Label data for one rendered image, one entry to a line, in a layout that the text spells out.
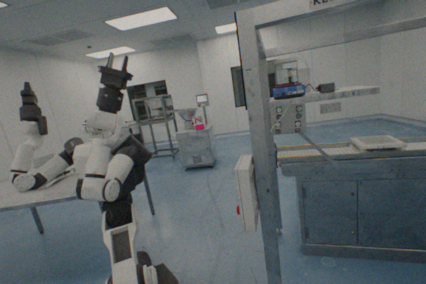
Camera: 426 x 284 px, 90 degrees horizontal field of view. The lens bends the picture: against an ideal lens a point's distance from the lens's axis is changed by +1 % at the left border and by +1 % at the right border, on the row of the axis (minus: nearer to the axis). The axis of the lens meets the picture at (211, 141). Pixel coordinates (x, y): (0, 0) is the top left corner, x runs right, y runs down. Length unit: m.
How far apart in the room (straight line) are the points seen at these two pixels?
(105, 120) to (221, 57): 5.93
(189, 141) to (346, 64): 4.90
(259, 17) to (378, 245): 1.75
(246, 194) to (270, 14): 0.63
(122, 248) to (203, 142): 2.91
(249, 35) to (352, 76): 6.45
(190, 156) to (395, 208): 3.07
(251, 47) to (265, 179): 0.50
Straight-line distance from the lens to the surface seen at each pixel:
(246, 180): 0.80
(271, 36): 6.76
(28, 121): 1.43
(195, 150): 4.00
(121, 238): 1.30
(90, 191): 0.87
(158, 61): 7.10
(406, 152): 1.75
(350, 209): 1.88
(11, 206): 2.12
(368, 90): 1.57
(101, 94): 0.89
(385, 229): 2.02
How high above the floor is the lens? 1.36
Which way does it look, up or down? 12 degrees down
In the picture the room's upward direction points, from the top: 9 degrees counter-clockwise
